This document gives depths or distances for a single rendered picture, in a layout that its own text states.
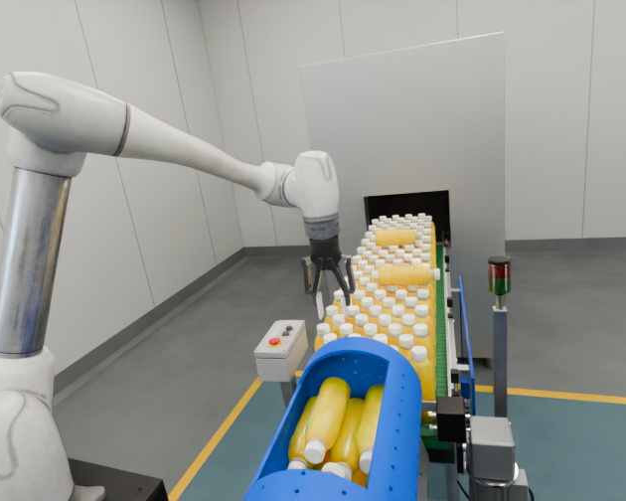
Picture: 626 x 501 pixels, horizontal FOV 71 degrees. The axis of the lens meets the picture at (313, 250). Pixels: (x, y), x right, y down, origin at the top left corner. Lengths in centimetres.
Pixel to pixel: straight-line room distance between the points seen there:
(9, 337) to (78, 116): 47
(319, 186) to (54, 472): 76
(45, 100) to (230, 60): 490
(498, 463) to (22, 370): 115
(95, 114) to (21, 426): 53
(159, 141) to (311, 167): 36
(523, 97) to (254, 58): 290
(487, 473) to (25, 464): 107
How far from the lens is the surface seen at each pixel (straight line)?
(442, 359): 158
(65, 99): 84
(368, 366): 108
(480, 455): 137
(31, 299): 105
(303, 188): 106
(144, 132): 87
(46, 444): 95
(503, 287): 141
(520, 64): 500
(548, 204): 517
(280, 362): 132
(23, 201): 101
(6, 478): 94
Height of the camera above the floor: 174
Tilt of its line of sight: 17 degrees down
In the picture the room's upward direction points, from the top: 8 degrees counter-clockwise
